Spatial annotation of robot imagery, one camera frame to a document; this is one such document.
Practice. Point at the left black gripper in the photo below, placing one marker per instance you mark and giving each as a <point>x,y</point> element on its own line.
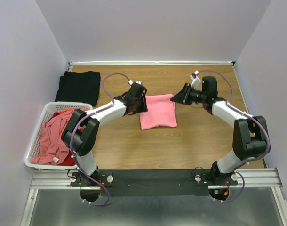
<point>144,108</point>

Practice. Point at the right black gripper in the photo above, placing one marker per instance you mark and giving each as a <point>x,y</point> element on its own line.
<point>183,95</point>

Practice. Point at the pink t shirt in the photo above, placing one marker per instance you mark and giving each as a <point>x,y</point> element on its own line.
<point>161,112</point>

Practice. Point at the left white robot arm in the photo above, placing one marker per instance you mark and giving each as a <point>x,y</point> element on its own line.
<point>82,128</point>

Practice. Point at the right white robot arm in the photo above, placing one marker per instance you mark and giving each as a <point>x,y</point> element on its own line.
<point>250,136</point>

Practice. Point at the folded black t shirt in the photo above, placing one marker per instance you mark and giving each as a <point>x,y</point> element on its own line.
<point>79,87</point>

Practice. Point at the white plastic laundry basket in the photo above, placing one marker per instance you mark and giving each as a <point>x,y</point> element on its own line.
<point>34,145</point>

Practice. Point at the red t shirt in basket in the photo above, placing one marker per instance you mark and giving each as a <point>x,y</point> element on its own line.
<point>68,161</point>

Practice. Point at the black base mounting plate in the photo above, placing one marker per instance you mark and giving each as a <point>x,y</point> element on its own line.
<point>168,182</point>

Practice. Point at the salmon t shirt in basket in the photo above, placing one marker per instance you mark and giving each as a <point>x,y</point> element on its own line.
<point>52,149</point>

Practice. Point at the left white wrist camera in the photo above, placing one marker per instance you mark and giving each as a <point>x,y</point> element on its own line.
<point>130,82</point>

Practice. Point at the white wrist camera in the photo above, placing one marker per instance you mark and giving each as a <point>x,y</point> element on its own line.
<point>195,79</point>
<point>130,82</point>

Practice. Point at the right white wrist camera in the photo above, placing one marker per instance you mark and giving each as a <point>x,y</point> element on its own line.
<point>195,79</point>

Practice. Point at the aluminium frame rail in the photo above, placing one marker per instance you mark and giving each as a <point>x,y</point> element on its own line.
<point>151,62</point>

